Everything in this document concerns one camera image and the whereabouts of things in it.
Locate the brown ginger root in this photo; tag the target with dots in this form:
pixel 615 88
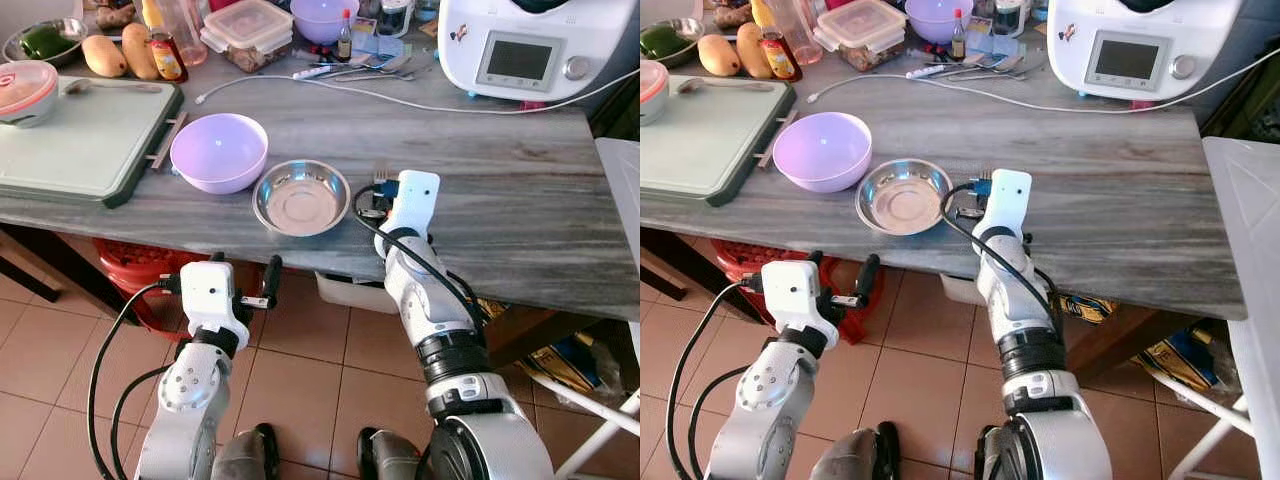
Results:
pixel 731 14
pixel 114 14

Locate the white kitchen appliance with screen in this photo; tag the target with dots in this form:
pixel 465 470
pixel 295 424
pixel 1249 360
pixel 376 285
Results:
pixel 1145 48
pixel 540 50

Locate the yellow and blue bag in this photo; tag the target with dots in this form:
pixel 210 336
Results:
pixel 565 355
pixel 1180 360

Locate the red-lidded round container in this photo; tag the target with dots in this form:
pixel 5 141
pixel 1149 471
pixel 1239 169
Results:
pixel 652 92
pixel 25 92

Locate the white plastic rack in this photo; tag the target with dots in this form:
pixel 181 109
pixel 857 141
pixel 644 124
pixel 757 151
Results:
pixel 1250 260

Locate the yellow mango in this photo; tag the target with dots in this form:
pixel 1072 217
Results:
pixel 750 48
pixel 138 50
pixel 718 55
pixel 104 56

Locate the green bell pepper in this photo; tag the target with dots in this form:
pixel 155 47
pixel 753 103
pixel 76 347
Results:
pixel 660 42
pixel 40 42

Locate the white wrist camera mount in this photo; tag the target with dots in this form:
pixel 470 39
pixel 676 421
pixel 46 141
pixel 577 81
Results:
pixel 793 292
pixel 1006 198
pixel 416 198
pixel 208 292

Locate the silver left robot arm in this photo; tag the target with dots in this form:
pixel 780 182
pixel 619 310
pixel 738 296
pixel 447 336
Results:
pixel 190 390
pixel 765 395

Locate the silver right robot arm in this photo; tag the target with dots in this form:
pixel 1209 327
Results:
pixel 445 330
pixel 1025 330

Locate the shallow stainless steel bowl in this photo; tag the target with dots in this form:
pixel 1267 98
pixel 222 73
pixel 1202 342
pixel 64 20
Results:
pixel 301 197
pixel 903 197

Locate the short steel spoon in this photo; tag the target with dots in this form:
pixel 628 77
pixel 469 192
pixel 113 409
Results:
pixel 985 68
pixel 375 68

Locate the white marker pen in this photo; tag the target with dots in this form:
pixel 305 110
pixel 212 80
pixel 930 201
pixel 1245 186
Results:
pixel 924 71
pixel 312 72

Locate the clear lidded food container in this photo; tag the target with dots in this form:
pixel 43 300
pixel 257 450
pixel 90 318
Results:
pixel 247 30
pixel 860 30

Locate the long steel spoon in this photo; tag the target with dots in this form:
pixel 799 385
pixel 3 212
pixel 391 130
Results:
pixel 110 86
pixel 725 86

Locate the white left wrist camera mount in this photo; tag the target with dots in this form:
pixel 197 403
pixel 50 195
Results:
pixel 208 292
pixel 793 292

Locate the yellow-capped sauce bottle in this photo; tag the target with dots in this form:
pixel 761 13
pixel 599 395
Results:
pixel 778 55
pixel 165 55

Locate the pale green cutting board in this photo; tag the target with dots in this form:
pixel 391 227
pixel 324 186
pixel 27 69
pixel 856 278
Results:
pixel 85 140
pixel 700 140

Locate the small red-capped dark bottle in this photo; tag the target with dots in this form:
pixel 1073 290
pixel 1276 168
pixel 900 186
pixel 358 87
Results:
pixel 958 42
pixel 344 42

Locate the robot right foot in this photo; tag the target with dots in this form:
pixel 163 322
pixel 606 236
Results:
pixel 385 458
pixel 998 458

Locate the steel bowl holding vegetables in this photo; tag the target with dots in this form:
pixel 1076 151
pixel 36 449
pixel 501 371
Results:
pixel 688 28
pixel 70 30

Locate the small lilac plastic bowl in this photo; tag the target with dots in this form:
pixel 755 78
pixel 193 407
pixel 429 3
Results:
pixel 937 18
pixel 322 18

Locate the pink translucent plastic bottle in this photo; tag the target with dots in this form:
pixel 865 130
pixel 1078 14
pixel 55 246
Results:
pixel 188 30
pixel 800 30

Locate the brown wooden table leg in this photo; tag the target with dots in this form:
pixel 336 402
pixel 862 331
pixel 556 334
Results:
pixel 685 270
pixel 50 265

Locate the blue paper packet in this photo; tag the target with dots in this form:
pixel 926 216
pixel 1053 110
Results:
pixel 992 45
pixel 380 45

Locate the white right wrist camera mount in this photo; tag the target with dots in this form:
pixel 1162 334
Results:
pixel 1006 198
pixel 416 198

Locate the white plastic box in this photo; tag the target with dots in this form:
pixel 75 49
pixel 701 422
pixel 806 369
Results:
pixel 958 290
pixel 350 292

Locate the red plastic stool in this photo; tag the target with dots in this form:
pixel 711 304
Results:
pixel 135 275
pixel 735 275

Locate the large lilac plastic bowl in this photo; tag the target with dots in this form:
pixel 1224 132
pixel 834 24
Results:
pixel 822 150
pixel 219 152

